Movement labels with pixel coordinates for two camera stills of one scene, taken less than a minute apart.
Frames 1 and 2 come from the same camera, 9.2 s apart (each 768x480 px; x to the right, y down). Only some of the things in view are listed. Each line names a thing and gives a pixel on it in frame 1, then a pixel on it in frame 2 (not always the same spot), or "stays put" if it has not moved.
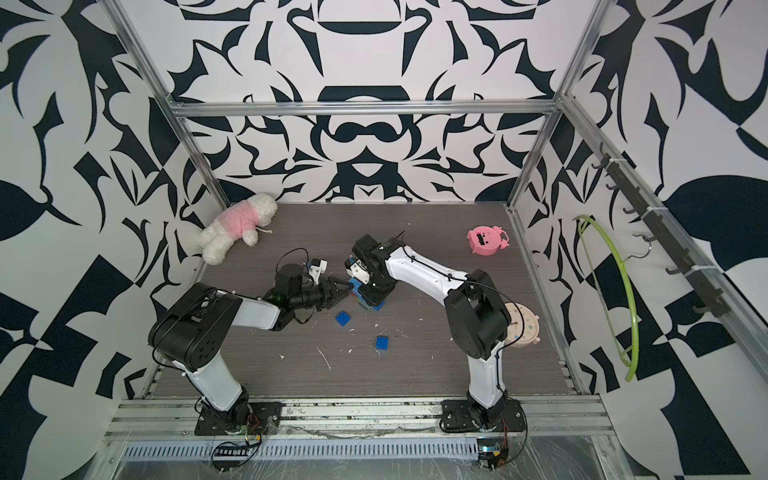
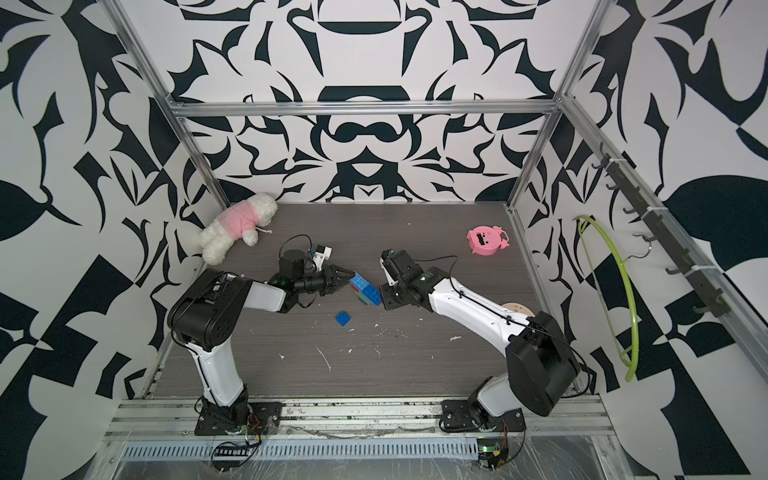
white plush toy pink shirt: [242, 220] stays put
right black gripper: [371, 296] → [388, 302]
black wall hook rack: [710, 298] stays put
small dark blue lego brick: [343, 318] stays put
